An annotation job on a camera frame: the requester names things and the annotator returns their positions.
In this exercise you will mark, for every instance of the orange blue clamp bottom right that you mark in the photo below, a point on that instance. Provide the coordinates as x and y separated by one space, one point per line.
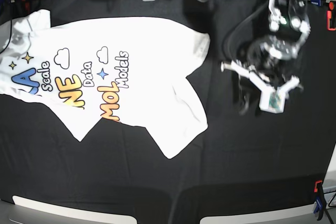
320 202

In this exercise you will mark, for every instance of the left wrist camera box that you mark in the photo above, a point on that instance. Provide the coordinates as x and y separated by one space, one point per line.
272 102

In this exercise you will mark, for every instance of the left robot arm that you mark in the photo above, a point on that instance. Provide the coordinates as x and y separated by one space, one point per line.
288 20

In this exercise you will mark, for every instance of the orange clamp top right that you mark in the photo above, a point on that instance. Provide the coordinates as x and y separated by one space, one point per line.
331 16

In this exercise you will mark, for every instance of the white printed t-shirt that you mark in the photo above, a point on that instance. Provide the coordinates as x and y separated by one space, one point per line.
131 70

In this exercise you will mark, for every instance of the orange clamp top left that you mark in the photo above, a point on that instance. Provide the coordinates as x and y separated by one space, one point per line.
22 6

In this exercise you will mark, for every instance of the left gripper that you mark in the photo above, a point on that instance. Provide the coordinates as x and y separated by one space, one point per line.
273 59

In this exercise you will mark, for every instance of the black table cloth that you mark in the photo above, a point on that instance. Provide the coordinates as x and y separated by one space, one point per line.
239 165

